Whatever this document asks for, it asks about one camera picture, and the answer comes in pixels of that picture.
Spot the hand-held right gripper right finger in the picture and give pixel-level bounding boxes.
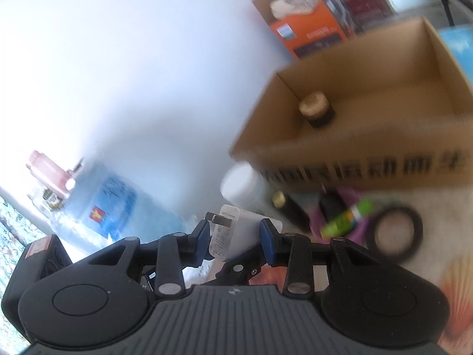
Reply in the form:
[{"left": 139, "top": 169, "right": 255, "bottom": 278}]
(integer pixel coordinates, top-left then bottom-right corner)
[{"left": 260, "top": 219, "right": 401, "bottom": 298}]

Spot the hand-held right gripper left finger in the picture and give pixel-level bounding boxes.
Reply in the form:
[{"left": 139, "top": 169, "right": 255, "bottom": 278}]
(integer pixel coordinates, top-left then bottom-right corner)
[{"left": 87, "top": 220, "right": 213, "bottom": 298}]

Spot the white charger plug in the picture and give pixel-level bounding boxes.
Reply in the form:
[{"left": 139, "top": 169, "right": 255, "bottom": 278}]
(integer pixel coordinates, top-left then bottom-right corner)
[{"left": 205, "top": 204, "right": 283, "bottom": 263}]

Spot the purple plastic container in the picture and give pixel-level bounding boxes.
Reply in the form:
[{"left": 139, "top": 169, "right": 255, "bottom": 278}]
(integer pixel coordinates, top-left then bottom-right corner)
[{"left": 303, "top": 187, "right": 374, "bottom": 241}]

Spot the green colourful tube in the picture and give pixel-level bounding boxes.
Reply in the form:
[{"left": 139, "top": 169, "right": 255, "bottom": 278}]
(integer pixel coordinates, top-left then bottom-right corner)
[{"left": 320, "top": 198, "right": 374, "bottom": 239}]

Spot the brown cardboard box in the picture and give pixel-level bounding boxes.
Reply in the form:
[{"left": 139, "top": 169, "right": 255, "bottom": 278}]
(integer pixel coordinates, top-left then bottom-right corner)
[{"left": 229, "top": 15, "right": 473, "bottom": 193}]

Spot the teal floral cloth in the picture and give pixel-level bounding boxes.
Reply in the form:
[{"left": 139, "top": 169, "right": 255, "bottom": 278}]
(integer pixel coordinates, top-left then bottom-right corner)
[{"left": 0, "top": 196, "right": 48, "bottom": 355}]

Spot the dark small bottle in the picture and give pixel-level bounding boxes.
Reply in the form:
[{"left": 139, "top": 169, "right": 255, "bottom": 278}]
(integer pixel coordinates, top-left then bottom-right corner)
[{"left": 271, "top": 190, "right": 311, "bottom": 230}]

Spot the white bottle with green label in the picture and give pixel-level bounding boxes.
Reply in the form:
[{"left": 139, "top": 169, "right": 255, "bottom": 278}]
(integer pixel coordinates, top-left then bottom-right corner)
[{"left": 220, "top": 163, "right": 268, "bottom": 215}]

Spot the pink water pump dispenser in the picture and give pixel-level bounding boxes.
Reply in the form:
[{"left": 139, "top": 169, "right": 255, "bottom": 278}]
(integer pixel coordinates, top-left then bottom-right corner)
[{"left": 26, "top": 150, "right": 76, "bottom": 200}]

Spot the blue water jug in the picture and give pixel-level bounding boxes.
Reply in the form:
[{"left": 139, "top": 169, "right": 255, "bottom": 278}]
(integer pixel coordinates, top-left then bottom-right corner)
[{"left": 37, "top": 157, "right": 189, "bottom": 248}]

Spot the dark bottle with cork cap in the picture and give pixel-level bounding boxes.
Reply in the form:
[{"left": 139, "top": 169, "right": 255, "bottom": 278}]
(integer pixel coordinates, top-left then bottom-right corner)
[{"left": 299, "top": 92, "right": 335, "bottom": 128}]

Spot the black tape roll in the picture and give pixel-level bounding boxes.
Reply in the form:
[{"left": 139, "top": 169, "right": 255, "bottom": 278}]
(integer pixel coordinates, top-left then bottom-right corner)
[{"left": 367, "top": 206, "right": 424, "bottom": 263}]

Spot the seashell printed table mat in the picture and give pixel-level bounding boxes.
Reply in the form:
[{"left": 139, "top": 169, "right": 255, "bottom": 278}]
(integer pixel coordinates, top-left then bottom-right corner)
[{"left": 185, "top": 188, "right": 473, "bottom": 355}]

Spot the orange cardboard box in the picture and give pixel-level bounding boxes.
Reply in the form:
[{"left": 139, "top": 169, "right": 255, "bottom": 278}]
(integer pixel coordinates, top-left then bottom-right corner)
[{"left": 251, "top": 0, "right": 351, "bottom": 60}]

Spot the light blue object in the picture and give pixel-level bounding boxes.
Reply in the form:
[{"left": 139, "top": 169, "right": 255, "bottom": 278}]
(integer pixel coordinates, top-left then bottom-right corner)
[{"left": 438, "top": 26, "right": 473, "bottom": 82}]

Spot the black key fob with ring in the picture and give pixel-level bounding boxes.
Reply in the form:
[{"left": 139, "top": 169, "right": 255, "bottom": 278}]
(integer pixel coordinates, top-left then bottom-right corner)
[{"left": 318, "top": 187, "right": 350, "bottom": 228}]

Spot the black cable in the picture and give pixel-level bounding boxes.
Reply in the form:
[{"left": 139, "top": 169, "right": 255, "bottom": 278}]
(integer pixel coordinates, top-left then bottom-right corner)
[{"left": 437, "top": 0, "right": 458, "bottom": 26}]

